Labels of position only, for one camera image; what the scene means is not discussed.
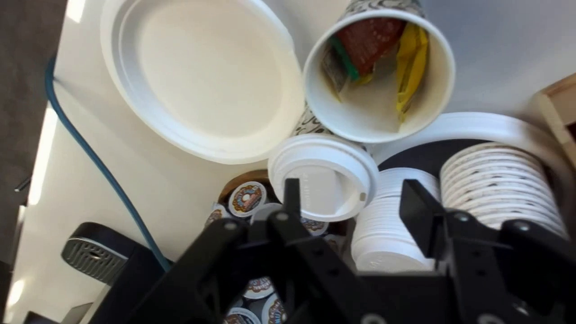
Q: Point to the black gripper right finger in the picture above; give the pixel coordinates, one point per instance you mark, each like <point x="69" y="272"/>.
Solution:
<point x="510" y="271"/>

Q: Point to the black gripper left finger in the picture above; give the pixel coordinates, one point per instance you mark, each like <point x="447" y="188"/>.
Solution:
<point x="258" y="271"/>

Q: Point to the wooden two-column bin rack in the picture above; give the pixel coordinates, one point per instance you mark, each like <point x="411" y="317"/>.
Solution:
<point x="560" y="114"/>

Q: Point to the paper cup with white lid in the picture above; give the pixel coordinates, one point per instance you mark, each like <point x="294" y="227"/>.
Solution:
<point x="289" y="164"/>

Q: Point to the green tea bag packet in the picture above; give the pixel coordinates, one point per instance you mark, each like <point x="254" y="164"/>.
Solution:
<point x="344" y="60"/>

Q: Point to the red tea bag packet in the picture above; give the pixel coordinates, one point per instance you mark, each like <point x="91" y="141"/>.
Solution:
<point x="371" y="42"/>

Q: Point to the white foam cup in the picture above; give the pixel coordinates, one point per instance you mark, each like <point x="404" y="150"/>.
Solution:
<point x="384" y="240"/>

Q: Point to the K-cup carousel rack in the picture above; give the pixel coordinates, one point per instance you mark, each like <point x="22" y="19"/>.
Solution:
<point x="247" y="199"/>

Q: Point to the patterned paper cup with packets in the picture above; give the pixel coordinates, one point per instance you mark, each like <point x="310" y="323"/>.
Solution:
<point x="371" y="118"/>

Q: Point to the white paper plate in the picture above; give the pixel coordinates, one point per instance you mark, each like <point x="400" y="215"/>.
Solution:
<point x="209" y="78"/>

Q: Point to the black coffee machine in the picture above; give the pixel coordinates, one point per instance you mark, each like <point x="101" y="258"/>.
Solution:
<point x="96" y="254"/>

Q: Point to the tall patterned paper cup stack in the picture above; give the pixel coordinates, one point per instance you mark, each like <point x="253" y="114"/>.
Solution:
<point x="501" y="186"/>

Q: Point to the yellow packet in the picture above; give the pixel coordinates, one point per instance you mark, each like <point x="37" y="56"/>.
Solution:
<point x="411" y="60"/>

